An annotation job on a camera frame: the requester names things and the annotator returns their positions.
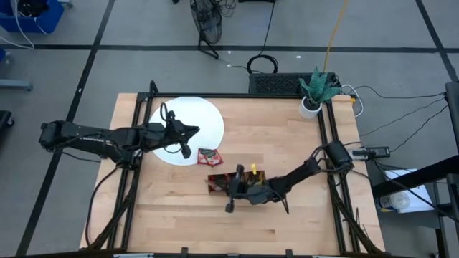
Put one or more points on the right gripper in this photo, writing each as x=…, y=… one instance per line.
x=258, y=193

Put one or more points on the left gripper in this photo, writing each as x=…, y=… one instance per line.
x=161, y=134

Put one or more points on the wooden tea organizer box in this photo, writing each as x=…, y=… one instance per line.
x=209, y=186

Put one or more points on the yellow mango tea packet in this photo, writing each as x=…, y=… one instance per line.
x=254, y=169

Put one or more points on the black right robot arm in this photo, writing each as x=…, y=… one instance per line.
x=297, y=173

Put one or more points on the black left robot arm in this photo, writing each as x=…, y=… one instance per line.
x=89, y=138

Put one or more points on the black table edge clamp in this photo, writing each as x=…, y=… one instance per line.
x=288, y=253
x=184, y=253

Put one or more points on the black computer case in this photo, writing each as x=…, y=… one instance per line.
x=272, y=84

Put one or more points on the black floor fan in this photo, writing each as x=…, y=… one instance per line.
x=206, y=21

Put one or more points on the green snake plant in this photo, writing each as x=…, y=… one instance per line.
x=317, y=87

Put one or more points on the black power adapter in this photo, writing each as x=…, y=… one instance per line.
x=373, y=152

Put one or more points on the white plastic bottle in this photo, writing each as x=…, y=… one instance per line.
x=394, y=201

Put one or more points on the blue plastic bin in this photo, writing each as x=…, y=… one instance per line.
x=50, y=21

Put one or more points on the gray metal bar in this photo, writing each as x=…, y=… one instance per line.
x=14, y=85

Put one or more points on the white paper sheets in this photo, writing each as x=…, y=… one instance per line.
x=423, y=206

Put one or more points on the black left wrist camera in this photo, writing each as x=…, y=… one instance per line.
x=186, y=151

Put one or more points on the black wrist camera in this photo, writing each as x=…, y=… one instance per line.
x=186, y=151
x=230, y=208

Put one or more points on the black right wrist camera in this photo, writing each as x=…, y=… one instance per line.
x=230, y=208

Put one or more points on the black aluminium table frame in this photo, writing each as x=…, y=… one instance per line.
x=233, y=95

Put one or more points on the black desk frame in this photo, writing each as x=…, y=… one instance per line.
x=412, y=177

